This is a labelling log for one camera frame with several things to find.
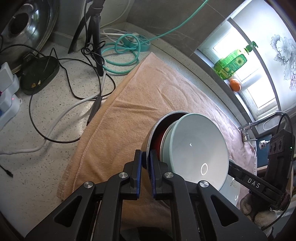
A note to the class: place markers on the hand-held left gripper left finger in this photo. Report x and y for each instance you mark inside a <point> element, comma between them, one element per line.
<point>138,173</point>

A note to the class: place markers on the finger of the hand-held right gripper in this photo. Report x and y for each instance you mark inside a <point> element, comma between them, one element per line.
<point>252,180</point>

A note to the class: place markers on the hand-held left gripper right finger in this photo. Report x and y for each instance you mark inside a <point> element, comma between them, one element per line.
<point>152,173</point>

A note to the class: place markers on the large stainless steel bowl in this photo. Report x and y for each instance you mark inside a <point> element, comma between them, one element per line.
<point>148,141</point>

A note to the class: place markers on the small red steel bowl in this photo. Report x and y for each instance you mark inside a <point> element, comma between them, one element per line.
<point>158,141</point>

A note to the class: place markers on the pale blue ceramic bowl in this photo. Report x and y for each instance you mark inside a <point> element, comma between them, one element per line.
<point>196,150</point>

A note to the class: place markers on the person's right hand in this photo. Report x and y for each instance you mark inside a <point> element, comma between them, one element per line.
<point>247,204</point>

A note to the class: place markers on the blue knife holder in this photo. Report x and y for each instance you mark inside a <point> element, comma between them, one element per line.
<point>261,157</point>

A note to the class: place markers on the chrome kitchen faucet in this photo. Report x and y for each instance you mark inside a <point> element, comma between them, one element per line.
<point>245,135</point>

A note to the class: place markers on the pink towel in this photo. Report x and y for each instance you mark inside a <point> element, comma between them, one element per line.
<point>233,143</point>

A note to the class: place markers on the orange towel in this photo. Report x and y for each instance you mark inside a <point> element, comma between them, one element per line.
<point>129,97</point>

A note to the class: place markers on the orange fruit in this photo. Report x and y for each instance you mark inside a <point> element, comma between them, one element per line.
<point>235,85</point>

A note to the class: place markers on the green dish soap bottle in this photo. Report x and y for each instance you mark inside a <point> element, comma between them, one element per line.
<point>231,62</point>

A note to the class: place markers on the grape print roller blind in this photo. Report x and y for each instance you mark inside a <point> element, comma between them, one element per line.
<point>277,46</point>

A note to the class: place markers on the grey window sill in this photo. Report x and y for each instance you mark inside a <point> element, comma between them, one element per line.
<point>209,67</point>

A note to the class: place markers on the round teal power strip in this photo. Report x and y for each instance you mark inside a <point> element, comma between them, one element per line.
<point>143,45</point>

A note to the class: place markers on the white power strip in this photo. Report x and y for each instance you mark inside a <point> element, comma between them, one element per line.
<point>9,109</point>

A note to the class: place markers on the white power adapter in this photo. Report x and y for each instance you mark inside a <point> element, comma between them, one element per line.
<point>5,77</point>

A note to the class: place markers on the white frame window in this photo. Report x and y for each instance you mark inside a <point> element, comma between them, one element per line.
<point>254,76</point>

